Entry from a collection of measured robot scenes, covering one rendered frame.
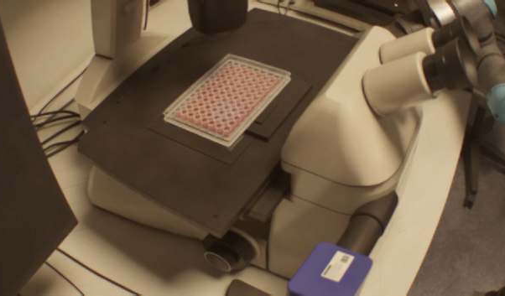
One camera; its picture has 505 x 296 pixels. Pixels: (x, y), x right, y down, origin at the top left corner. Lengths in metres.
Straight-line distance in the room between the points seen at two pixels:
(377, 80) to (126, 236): 0.44
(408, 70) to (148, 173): 0.28
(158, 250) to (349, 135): 0.36
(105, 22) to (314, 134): 0.34
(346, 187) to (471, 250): 1.29
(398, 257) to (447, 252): 0.98
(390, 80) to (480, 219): 1.43
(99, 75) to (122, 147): 0.17
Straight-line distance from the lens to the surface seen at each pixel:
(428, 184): 0.79
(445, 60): 0.39
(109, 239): 0.72
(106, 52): 0.68
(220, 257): 0.59
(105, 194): 0.73
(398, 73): 0.42
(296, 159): 0.46
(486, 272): 1.68
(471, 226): 1.77
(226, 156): 0.51
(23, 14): 0.97
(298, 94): 0.56
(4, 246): 0.46
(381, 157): 0.44
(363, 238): 0.44
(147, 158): 0.52
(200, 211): 0.46
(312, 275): 0.41
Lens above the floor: 1.31
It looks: 43 degrees down
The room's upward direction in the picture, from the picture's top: 4 degrees counter-clockwise
